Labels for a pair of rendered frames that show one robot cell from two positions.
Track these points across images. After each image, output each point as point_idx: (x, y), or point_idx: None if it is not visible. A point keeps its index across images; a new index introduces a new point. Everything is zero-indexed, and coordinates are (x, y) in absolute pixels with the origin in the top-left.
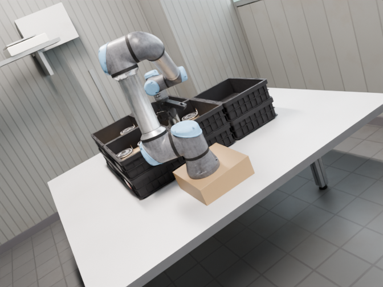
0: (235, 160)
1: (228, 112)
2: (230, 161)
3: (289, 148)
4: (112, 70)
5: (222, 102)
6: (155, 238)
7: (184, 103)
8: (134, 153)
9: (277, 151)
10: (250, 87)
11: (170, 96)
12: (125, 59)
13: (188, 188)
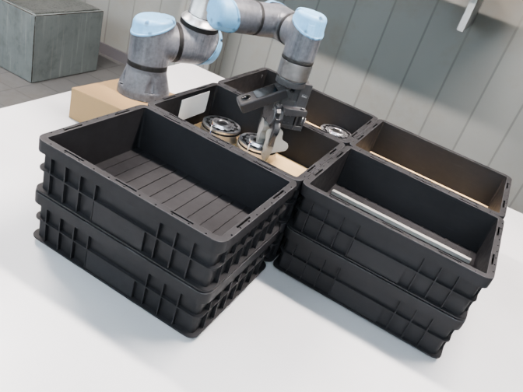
0: (92, 88)
1: (140, 130)
2: (100, 89)
3: (7, 138)
4: None
5: (149, 107)
6: (174, 88)
7: (242, 99)
8: (256, 71)
9: (32, 140)
10: (85, 122)
11: (443, 253)
12: None
13: None
